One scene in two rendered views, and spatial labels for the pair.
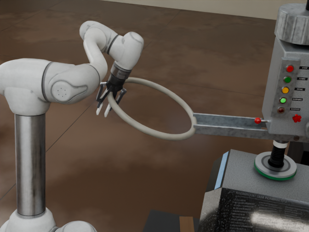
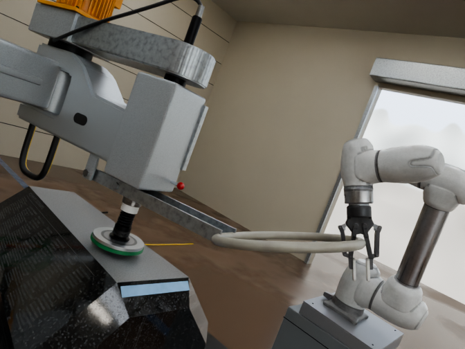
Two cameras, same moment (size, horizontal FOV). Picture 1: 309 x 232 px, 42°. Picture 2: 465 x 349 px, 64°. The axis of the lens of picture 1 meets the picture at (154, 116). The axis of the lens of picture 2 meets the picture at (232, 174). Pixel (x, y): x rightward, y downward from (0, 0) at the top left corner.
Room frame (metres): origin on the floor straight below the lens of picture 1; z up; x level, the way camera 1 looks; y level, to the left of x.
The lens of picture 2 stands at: (2.94, 0.27, 1.46)
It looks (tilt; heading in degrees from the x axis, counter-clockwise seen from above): 5 degrees down; 204
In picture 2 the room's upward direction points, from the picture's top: 21 degrees clockwise
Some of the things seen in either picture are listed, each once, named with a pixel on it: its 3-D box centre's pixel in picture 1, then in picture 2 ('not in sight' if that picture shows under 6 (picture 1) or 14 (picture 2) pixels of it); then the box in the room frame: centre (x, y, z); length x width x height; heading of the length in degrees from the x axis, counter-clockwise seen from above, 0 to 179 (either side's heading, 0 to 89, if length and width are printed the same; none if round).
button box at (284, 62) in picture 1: (284, 88); (187, 136); (1.60, -0.57, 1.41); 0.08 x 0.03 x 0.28; 87
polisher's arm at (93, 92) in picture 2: not in sight; (93, 115); (1.67, -1.04, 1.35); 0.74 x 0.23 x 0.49; 87
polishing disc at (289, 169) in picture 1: (275, 164); (118, 239); (1.71, -0.65, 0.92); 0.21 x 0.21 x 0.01
